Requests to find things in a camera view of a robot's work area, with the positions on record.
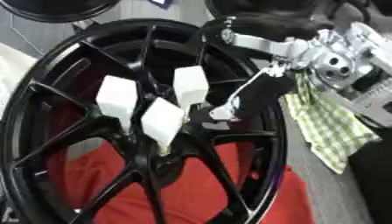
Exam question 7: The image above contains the black spoked wheel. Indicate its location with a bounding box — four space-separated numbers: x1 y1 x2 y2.
0 17 291 224

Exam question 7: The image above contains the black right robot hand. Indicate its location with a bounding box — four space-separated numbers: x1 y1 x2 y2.
203 11 336 123

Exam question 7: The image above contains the black round wheel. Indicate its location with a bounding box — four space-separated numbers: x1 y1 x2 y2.
0 0 123 24
202 0 328 19

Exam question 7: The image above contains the green white checked cloth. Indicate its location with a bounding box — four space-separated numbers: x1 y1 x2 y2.
282 72 383 175

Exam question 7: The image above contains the white object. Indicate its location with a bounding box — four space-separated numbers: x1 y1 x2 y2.
0 42 40 113

